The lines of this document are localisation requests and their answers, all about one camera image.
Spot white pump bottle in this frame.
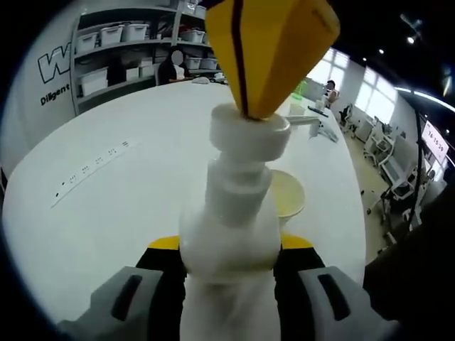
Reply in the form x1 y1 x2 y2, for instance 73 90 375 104
177 102 292 341

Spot rows of white storage bins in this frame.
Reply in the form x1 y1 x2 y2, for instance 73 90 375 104
76 0 220 97

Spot white office chair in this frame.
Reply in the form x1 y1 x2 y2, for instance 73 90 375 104
337 104 358 134

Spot white table socket strip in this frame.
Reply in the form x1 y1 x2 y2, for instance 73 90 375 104
49 140 141 210

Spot grey tool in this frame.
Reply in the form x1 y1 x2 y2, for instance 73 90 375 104
308 119 338 143

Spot small items clutter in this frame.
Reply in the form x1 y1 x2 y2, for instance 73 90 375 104
191 70 228 86

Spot green plastic frame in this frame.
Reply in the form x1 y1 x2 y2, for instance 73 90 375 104
291 80 309 104

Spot wall display screen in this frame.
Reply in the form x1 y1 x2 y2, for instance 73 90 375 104
421 119 451 166

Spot row of office desks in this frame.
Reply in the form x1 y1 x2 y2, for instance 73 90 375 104
355 113 445 246

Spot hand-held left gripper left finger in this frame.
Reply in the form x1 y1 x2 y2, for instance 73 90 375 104
56 234 188 341

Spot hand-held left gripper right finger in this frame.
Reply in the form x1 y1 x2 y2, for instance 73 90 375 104
275 232 397 341

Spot grey shelf unit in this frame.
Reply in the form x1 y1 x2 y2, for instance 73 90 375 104
70 0 228 117

